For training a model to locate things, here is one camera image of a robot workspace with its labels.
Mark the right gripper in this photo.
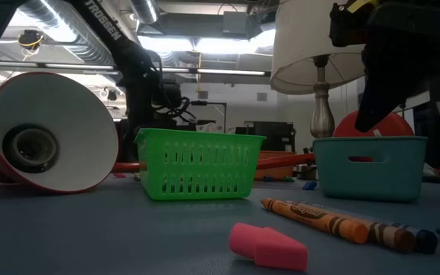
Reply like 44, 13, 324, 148
328, 0, 440, 133

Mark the green slotted basket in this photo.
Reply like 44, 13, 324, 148
134, 128, 267, 202

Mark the teal solid bin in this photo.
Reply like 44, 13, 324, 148
312, 135, 429, 203

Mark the orange crayon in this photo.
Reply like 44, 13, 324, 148
260, 197, 370, 245

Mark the dark blue crayon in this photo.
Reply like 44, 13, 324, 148
382, 220, 439, 255

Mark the ceiling light panel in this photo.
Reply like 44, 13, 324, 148
137, 35, 195, 53
195, 28, 278, 55

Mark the dark bulky background object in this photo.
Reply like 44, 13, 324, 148
117, 118, 153, 163

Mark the red desk lamp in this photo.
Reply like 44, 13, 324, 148
0, 71, 415, 194

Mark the long ceiling light strip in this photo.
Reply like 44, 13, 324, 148
0, 59, 271, 77

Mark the silver table lamp white shade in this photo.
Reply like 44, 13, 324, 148
270, 0, 367, 181

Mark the grey ceiling unit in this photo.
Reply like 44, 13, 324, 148
222, 11, 250, 36

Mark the black cabinet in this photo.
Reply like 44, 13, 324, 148
235, 121, 296, 153

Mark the orange solid bin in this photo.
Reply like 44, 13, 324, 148
254, 150, 296, 181

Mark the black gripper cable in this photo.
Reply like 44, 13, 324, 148
154, 95, 199, 124

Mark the black frame stand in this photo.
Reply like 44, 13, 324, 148
189, 100, 228, 133

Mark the silver ceiling duct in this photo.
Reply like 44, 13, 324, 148
13, 0, 102, 64
130, 0, 160, 24

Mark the yellow cord reel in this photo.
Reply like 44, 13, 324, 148
16, 29, 46, 62

